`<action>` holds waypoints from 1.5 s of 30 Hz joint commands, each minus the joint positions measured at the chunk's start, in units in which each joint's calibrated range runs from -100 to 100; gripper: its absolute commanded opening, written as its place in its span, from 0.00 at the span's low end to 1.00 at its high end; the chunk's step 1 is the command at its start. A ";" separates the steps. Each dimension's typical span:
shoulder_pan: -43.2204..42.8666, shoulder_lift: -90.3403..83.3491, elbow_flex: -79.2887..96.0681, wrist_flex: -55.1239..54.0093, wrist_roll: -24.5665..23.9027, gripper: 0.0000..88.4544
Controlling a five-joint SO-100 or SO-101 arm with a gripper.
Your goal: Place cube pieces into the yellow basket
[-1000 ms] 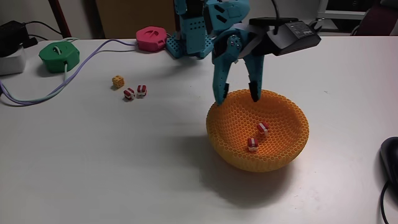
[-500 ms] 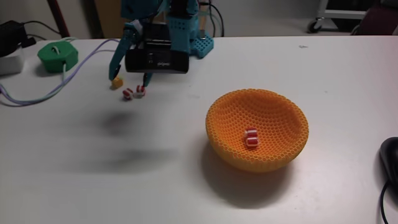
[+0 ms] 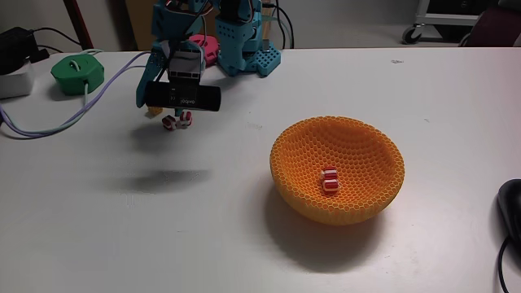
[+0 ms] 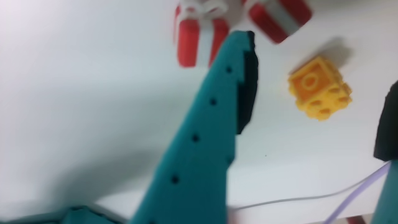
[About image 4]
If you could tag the red white striped cube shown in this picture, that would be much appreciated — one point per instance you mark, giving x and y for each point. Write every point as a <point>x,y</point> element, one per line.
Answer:
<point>276,18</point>
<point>188,40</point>

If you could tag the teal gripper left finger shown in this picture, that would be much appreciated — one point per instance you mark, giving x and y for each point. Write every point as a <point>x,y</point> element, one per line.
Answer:
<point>199,155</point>

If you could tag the yellow brick cube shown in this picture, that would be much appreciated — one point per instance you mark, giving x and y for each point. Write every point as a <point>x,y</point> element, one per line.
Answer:
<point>317,87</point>

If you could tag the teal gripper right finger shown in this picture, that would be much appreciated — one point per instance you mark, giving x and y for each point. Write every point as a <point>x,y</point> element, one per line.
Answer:
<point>388,130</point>

